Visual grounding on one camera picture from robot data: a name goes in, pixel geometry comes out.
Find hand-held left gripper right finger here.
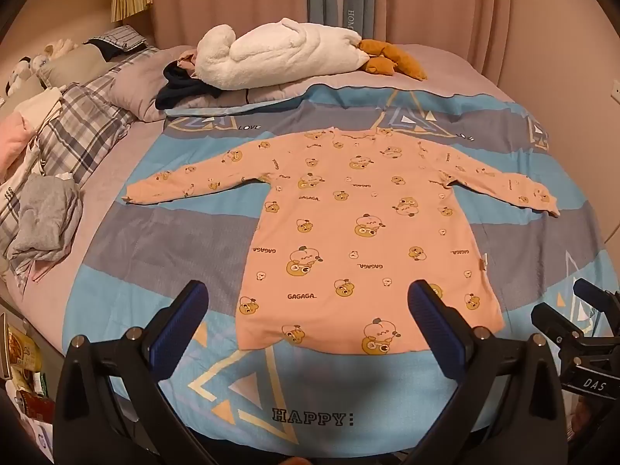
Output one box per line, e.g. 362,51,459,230
408,279,567,465

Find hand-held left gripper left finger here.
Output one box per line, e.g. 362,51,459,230
53,279,219,465

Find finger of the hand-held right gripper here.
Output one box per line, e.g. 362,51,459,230
531,303,591,347
574,278,620,311

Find pink cartoon print shirt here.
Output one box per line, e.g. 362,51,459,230
121,126,561,355

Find blue grey printed blanket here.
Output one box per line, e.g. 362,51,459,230
63,80,612,446

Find yellow snack packet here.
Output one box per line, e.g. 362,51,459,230
7,324,43,383

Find red snack packet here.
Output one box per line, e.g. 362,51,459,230
17,387,54,422

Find grey crumpled garment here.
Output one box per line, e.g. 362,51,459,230
5,174,84,267

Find large plaid pillow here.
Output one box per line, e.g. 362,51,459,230
0,82,137,253

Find dark navy garment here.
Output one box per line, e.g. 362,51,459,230
155,60,224,110

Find mauve grey pillow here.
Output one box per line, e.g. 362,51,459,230
109,46,311,122

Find pink fleece cloth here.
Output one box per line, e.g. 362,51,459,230
0,111,37,170

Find white cloth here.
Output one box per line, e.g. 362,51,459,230
19,87,64,129

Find olive grey pillow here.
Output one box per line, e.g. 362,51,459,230
39,43,117,89

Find white plush goose toy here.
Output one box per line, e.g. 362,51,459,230
196,18,428,90

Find small striped plaid pillow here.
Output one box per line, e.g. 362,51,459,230
84,26,148,56

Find small stuffed toys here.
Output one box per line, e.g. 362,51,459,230
5,39,78,95

